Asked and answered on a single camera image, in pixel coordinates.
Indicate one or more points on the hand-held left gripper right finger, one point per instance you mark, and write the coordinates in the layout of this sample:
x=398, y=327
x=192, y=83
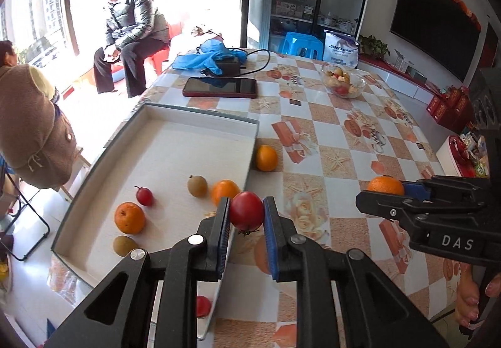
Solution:
x=270, y=238

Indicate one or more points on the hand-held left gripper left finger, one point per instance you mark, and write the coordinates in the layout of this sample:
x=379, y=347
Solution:
x=224, y=238

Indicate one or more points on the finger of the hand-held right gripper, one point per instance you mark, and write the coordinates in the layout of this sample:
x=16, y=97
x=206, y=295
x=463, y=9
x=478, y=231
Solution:
x=391, y=207
x=413, y=190

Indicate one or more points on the large orange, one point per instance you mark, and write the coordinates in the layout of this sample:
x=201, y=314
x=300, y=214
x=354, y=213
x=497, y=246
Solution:
x=385, y=185

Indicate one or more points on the brown kiwi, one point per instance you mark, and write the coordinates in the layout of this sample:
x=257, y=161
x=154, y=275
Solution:
x=124, y=246
x=197, y=186

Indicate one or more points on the small red tomato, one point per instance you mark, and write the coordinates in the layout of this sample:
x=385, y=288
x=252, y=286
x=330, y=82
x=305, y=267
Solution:
x=144, y=196

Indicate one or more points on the dimpled orange tangerine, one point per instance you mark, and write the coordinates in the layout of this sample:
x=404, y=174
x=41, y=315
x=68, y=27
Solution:
x=129, y=219

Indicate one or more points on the grey tray white inside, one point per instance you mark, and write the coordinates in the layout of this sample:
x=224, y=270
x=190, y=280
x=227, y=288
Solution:
x=168, y=152

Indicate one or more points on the person's right hand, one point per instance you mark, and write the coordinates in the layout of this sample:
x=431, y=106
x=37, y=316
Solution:
x=465, y=301

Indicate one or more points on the white round cabinet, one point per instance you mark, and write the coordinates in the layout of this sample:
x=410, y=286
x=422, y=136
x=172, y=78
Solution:
x=446, y=156

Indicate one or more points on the pile of snack packets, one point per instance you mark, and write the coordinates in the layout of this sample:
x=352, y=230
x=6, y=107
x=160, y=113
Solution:
x=467, y=148

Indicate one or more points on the red gift box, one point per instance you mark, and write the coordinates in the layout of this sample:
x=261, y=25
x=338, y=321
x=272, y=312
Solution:
x=460, y=113
x=436, y=107
x=454, y=95

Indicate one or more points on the grey box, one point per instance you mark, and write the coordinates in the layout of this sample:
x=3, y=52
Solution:
x=417, y=75

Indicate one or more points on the white low console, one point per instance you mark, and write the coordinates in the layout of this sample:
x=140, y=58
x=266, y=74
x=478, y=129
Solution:
x=395, y=76

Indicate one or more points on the tan husked physalis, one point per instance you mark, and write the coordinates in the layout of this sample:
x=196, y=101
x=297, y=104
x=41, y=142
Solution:
x=355, y=90

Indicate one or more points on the small white carton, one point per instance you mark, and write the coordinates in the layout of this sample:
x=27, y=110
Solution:
x=401, y=62

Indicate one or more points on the glass bowl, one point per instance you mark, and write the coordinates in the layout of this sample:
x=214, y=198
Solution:
x=327, y=80

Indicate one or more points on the green potted plant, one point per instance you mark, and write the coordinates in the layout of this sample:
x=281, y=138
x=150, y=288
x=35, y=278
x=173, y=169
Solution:
x=373, y=46

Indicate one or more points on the dark red smartphone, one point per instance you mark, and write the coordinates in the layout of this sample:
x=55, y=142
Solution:
x=219, y=87

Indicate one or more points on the white printed sack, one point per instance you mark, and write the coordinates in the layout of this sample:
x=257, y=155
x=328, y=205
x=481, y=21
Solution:
x=340, y=50

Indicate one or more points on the blue plastic bag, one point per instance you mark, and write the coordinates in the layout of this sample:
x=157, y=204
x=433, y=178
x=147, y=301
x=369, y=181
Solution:
x=199, y=56

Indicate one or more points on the blue plastic stool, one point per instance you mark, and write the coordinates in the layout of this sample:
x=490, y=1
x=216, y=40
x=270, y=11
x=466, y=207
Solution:
x=299, y=41

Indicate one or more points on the red plastic chair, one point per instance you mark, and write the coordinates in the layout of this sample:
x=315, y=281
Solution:
x=160, y=58

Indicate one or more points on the black wall television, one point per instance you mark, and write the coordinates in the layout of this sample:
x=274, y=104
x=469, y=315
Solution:
x=434, y=27

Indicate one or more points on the dark red wall hanging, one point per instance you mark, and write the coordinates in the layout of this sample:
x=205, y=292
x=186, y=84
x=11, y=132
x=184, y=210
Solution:
x=491, y=45

